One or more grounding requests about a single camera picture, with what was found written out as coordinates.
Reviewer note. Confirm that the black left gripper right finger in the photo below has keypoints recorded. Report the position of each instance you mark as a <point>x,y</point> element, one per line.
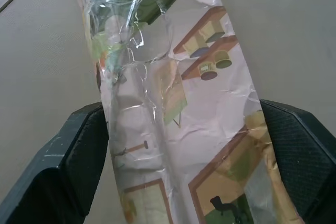
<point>302,150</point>

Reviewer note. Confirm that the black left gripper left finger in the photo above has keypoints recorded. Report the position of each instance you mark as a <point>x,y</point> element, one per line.
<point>65,161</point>

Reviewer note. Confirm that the pink printed plastic snack bag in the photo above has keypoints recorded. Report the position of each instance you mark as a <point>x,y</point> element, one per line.
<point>183,103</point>

